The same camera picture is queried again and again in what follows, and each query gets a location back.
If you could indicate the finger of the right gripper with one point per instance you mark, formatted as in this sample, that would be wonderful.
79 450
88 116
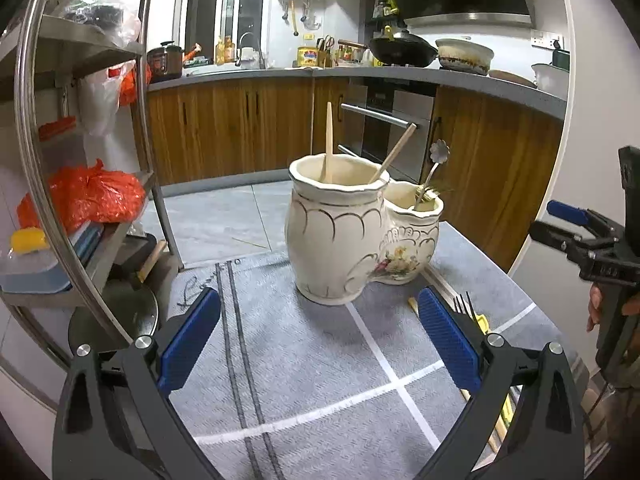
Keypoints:
590 220
569 243

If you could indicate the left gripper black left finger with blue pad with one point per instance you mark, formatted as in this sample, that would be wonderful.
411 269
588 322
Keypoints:
115 419

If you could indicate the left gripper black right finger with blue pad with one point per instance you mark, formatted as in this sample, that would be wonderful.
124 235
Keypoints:
544 439

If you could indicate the light wooden chopstick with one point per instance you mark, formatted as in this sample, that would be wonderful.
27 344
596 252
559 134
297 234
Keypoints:
326 173

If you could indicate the wooden lower kitchen cabinets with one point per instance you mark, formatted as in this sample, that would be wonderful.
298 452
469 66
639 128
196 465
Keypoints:
502 153

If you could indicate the chrome kitchen faucet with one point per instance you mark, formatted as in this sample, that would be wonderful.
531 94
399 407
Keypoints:
246 53

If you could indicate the person's right hand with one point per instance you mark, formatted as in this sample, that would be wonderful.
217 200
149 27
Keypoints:
632 307

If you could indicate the black metal fork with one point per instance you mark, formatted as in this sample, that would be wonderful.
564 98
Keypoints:
463 308

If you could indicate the white bowl on counter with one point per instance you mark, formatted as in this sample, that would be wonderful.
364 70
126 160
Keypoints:
551 79

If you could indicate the flower-ended metal spoon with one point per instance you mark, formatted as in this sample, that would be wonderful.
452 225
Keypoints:
439 154

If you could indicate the grey table mat white lines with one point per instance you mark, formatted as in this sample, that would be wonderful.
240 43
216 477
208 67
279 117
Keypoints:
289 389

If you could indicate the yellow object on shelf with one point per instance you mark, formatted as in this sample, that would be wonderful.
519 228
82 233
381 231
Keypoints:
27 240

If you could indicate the white ceramic cooking pot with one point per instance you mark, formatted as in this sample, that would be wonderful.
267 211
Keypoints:
464 56

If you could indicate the metal storage shelf rack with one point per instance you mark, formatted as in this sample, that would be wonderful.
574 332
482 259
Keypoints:
49 52

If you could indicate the orange plastic bag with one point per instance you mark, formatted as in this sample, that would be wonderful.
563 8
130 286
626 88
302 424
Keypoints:
80 194

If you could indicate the white ceramic double utensil holder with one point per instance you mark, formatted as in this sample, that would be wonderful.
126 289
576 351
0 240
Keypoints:
361 227

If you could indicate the stainless built-in oven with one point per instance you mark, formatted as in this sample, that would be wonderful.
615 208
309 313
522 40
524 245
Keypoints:
375 112

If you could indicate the black wok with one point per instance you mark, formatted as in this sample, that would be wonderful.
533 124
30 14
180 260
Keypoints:
403 49

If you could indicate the yellow tin can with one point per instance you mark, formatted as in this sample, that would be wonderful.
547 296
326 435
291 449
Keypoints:
307 56

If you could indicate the white plastic bag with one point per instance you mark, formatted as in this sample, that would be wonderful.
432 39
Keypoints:
102 94

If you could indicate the dark red electric cooker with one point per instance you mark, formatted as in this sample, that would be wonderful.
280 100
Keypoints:
165 61

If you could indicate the yellow green handled utensil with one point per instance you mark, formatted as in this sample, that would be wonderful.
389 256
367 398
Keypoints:
482 323

